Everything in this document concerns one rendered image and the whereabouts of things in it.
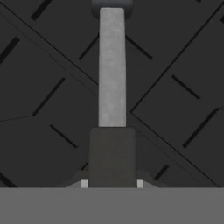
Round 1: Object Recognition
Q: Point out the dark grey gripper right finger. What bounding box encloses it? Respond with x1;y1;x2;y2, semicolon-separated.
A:
112;127;161;189

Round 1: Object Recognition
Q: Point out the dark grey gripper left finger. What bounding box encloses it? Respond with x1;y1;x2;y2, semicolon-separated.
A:
66;127;113;189

